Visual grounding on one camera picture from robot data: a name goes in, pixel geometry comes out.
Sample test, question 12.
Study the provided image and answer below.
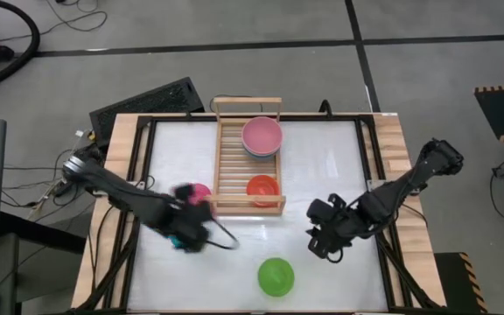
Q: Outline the thin black floor cable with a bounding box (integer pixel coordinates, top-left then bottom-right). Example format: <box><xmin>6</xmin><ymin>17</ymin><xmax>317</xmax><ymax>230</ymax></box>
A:
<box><xmin>0</xmin><ymin>0</ymin><xmax>109</xmax><ymax>43</ymax></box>

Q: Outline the small orange plastic bowl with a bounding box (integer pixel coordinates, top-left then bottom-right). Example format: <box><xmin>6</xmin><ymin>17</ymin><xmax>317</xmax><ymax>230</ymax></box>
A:
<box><xmin>246</xmin><ymin>174</ymin><xmax>282</xmax><ymax>208</ymax></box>

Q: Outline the small cyan plastic bowl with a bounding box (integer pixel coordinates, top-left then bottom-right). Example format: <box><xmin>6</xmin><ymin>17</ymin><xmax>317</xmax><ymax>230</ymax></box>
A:
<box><xmin>167</xmin><ymin>234</ymin><xmax>193</xmax><ymax>252</ymax></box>

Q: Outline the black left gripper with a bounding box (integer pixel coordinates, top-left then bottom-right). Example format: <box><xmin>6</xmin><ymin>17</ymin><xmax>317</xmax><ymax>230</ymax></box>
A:
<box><xmin>159</xmin><ymin>182</ymin><xmax>216</xmax><ymax>254</ymax></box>

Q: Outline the white translucent bowl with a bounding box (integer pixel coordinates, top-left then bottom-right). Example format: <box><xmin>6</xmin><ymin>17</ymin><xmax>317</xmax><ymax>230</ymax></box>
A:
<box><xmin>242</xmin><ymin>142</ymin><xmax>283</xmax><ymax>158</ymax></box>

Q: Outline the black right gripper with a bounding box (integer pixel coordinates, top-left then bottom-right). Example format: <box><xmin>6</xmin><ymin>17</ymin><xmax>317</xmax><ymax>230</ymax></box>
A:
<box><xmin>305</xmin><ymin>193</ymin><xmax>369</xmax><ymax>260</ymax></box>

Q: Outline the black keyboard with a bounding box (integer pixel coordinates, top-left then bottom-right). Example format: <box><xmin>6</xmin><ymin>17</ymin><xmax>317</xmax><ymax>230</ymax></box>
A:
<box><xmin>88</xmin><ymin>77</ymin><xmax>207</xmax><ymax>148</ymax></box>

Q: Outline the small green plastic bowl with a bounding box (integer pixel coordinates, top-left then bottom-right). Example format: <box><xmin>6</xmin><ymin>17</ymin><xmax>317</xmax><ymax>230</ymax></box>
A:
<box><xmin>256</xmin><ymin>256</ymin><xmax>296</xmax><ymax>298</ymax></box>

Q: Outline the wooden slatted dish rack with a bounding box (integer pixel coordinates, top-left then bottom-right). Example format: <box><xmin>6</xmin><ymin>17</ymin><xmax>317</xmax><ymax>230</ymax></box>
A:
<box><xmin>207</xmin><ymin>96</ymin><xmax>287</xmax><ymax>216</ymax></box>

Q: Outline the large pink bowl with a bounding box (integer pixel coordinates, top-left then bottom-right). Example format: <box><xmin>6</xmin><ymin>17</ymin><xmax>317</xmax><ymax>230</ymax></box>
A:
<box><xmin>241</xmin><ymin>115</ymin><xmax>284</xmax><ymax>155</ymax></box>

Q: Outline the black aluminium table frame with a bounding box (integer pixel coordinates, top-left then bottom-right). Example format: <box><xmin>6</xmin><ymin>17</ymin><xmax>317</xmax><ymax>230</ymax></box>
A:
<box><xmin>76</xmin><ymin>112</ymin><xmax>445</xmax><ymax>315</ymax></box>

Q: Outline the white glossy table sheet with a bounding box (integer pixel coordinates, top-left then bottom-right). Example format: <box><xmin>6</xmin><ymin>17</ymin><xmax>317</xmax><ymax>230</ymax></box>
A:
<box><xmin>127</xmin><ymin>120</ymin><xmax>389</xmax><ymax>312</ymax></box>

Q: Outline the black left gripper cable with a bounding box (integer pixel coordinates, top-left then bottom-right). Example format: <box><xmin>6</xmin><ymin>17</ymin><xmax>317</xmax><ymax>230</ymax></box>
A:
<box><xmin>203</xmin><ymin>216</ymin><xmax>242</xmax><ymax>252</ymax></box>

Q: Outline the small magenta plastic bowl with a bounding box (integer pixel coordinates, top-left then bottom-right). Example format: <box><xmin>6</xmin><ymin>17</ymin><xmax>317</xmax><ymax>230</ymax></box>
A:
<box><xmin>188</xmin><ymin>183</ymin><xmax>214</xmax><ymax>207</ymax></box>

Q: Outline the black floor cable bundle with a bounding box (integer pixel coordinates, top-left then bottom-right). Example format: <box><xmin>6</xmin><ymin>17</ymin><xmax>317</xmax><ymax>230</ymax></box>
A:
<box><xmin>0</xmin><ymin>143</ymin><xmax>104</xmax><ymax>222</ymax></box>

